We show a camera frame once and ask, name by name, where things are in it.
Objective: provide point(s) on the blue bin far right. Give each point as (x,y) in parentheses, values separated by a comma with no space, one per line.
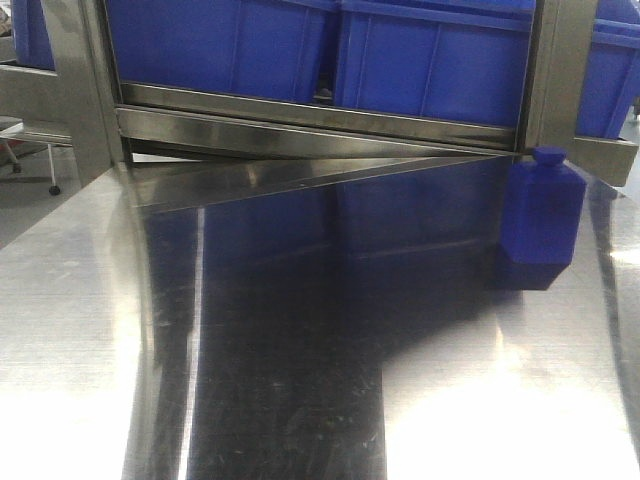
(611,80)

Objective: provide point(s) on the blue bin centre right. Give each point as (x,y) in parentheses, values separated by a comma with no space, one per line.
(462,61)

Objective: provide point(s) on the blue bin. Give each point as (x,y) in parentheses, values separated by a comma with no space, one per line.
(462,61)
(267,49)
(31,40)
(611,80)

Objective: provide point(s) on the stainless steel shelf frame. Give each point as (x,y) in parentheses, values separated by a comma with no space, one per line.
(83,103)

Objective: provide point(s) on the blue bin centre left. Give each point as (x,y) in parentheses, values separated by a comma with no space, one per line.
(267,49)

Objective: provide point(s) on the blue bin far left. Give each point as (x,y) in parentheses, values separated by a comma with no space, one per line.
(31,40)

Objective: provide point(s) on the white rolling cart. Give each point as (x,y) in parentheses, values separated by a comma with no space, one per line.
(35,142)

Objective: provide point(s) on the right blue bottle part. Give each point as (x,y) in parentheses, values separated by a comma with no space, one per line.
(542,209)

